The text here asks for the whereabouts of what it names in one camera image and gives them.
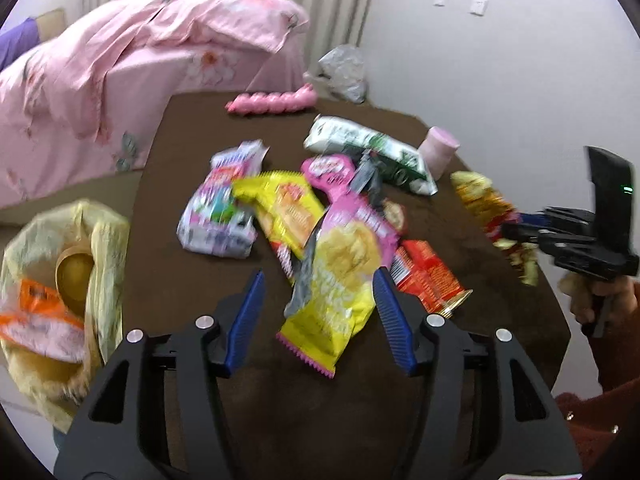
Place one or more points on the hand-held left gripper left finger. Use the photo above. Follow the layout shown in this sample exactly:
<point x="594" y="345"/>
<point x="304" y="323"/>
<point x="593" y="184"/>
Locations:
<point x="245" y="320"/>

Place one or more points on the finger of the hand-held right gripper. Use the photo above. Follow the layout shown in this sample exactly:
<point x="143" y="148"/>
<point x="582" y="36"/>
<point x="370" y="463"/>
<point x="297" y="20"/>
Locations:
<point x="532" y="219"/>
<point x="520" y="234"/>

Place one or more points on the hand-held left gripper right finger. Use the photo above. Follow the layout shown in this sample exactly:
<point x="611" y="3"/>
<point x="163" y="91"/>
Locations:
<point x="395" y="325"/>

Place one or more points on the gold candy wrapper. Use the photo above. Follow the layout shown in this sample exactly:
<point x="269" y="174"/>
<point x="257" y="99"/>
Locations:
<point x="480" y="195"/>

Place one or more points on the red snack packet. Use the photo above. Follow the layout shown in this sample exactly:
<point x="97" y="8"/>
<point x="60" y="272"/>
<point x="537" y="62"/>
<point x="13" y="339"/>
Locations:
<point x="430" y="272"/>

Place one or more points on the pink and yellow chips packet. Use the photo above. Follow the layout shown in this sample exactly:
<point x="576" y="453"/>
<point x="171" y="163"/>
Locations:
<point x="345" y="260"/>

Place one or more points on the pink cartoon tissue packet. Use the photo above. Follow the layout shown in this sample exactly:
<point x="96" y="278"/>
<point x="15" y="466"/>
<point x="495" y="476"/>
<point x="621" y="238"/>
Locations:
<point x="215" y="210"/>

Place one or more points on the yellow snack packet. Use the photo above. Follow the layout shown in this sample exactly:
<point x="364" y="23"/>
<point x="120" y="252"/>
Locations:
<point x="285" y="205"/>

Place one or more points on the yellow bag-lined waste bin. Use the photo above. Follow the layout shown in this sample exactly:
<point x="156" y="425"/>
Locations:
<point x="105" y="240"/>

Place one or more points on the person's right forearm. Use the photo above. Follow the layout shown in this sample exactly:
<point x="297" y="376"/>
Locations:
<point x="620" y="355"/>

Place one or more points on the person's right hand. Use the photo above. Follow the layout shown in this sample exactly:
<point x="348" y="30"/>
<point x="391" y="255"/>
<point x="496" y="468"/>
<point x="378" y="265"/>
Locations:
<point x="580" y="302"/>

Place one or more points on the small beige snack packet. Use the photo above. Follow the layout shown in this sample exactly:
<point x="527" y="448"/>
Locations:
<point x="395" y="216"/>

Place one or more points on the pink cup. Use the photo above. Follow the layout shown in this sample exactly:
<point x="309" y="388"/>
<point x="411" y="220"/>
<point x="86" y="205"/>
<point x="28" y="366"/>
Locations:
<point x="437" y="152"/>

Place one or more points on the black foil wrapper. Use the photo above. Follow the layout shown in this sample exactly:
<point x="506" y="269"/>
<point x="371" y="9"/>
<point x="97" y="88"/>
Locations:
<point x="369" y="172"/>

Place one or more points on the person's red sweater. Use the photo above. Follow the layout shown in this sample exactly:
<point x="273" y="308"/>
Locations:
<point x="590" y="425"/>

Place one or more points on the white and green packet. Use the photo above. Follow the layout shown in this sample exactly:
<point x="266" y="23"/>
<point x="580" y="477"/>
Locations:
<point x="350" y="137"/>

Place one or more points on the orange and white packet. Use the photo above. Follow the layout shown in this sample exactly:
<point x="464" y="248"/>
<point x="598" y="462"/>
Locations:
<point x="35" y="325"/>

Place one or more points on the pink caterpillar toy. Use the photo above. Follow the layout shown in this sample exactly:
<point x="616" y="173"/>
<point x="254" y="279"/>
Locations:
<point x="270" y="102"/>

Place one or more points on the white plastic bag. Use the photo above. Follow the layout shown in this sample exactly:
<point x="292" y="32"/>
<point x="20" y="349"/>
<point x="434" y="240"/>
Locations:
<point x="342" y="72"/>

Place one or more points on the pink floral duvet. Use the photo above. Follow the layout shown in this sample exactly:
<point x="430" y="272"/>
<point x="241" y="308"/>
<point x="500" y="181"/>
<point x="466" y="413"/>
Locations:
<point x="100" y="60"/>

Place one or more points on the purple pillow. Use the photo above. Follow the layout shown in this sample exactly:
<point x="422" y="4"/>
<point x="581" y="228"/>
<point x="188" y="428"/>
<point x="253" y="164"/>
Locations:
<point x="17" y="40"/>

